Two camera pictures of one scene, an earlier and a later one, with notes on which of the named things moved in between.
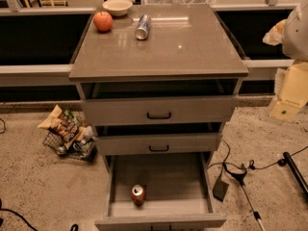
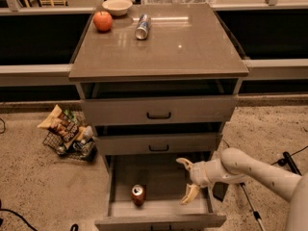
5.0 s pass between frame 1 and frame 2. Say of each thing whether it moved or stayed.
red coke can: stayed
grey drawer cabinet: stayed
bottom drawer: stayed
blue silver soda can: stayed
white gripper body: moved
